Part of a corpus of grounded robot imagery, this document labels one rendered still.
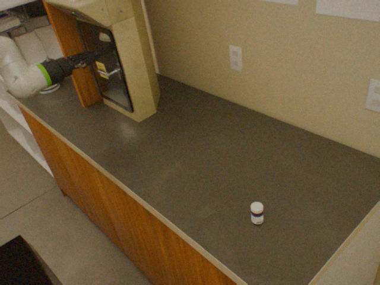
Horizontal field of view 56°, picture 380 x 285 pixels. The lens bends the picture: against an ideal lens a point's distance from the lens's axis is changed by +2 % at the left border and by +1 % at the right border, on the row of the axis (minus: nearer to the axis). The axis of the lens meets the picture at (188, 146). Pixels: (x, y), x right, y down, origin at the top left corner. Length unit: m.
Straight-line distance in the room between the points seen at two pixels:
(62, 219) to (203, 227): 1.75
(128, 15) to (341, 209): 1.08
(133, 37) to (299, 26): 0.67
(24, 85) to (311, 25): 1.04
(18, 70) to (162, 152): 0.61
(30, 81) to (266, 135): 0.93
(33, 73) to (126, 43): 0.40
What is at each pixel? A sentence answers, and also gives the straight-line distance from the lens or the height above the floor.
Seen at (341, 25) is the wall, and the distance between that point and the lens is 1.33.
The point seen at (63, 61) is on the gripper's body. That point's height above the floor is 1.34.
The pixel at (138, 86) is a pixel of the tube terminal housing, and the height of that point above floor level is 1.11.
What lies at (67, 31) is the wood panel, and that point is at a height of 1.33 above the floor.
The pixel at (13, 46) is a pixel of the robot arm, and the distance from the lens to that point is 1.46.
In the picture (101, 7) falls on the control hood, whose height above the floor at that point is 1.48.
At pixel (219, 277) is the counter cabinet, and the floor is 0.78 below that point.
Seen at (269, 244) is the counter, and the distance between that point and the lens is 1.11.
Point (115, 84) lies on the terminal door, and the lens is 1.70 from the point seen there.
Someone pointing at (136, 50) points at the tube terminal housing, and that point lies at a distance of 1.60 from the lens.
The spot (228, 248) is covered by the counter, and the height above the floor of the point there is 0.94.
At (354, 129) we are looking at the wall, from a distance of 1.47.
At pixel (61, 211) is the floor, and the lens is 2.85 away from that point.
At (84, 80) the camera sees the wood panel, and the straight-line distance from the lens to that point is 1.93.
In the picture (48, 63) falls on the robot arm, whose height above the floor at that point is 1.35.
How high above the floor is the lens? 1.83
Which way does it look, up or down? 37 degrees down
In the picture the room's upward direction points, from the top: 10 degrees counter-clockwise
